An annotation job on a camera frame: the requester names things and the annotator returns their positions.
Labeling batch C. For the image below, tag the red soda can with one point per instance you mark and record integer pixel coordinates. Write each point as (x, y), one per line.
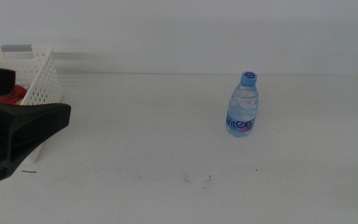
(19, 91)

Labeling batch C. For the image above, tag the clear water bottle blue cap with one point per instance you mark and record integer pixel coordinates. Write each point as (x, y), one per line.
(242, 109)

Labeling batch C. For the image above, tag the small dark thread scrap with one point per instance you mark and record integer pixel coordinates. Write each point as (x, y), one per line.
(29, 171)

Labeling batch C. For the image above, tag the white perforated plastic basket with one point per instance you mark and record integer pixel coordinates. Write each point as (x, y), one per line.
(42, 81)

